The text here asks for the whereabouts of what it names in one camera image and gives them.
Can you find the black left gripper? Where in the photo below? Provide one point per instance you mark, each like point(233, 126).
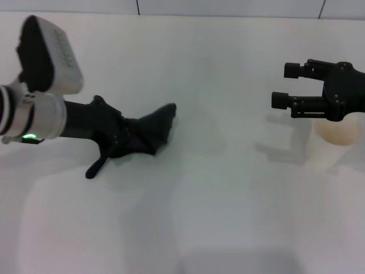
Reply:
point(82, 122)

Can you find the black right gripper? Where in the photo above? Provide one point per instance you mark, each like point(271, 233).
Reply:
point(348, 91)

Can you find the dark blue rag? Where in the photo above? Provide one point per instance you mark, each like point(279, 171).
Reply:
point(157, 125)

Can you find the white paper cup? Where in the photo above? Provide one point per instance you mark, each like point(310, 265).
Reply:
point(336, 134)

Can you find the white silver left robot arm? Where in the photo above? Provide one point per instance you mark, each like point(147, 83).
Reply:
point(31, 117)

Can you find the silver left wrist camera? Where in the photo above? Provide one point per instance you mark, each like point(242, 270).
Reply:
point(57, 60)

